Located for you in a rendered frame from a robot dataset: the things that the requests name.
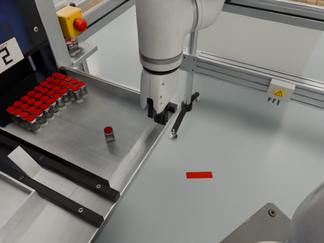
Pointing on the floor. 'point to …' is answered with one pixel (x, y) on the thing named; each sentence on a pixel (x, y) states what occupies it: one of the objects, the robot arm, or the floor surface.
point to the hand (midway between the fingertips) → (161, 115)
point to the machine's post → (52, 37)
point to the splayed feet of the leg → (182, 115)
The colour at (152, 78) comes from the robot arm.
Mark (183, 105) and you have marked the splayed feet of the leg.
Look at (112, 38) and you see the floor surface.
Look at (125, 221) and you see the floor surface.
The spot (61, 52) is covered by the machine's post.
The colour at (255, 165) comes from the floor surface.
